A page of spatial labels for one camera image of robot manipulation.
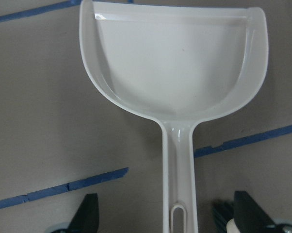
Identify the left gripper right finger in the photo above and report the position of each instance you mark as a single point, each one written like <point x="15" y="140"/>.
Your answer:
<point x="249" y="217"/>

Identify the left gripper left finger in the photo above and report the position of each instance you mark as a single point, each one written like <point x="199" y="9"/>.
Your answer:
<point x="86" y="219"/>

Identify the beige plastic dustpan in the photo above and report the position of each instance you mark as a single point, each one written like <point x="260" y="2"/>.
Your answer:
<point x="178" y="66"/>

